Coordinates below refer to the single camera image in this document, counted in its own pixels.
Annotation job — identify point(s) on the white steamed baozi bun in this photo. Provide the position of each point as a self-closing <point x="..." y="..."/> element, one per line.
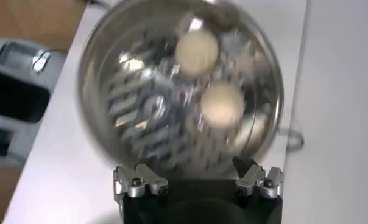
<point x="222" y="103"/>
<point x="196" y="53"/>

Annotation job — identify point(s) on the stainless steel steamer basket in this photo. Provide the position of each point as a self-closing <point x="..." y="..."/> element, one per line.
<point x="126" y="91"/>

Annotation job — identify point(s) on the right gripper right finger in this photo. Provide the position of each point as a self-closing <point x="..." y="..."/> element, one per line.
<point x="263" y="182"/>

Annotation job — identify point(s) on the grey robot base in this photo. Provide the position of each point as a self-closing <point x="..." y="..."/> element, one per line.
<point x="25" y="61"/>

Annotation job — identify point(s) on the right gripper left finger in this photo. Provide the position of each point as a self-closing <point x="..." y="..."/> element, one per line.
<point x="135" y="182"/>

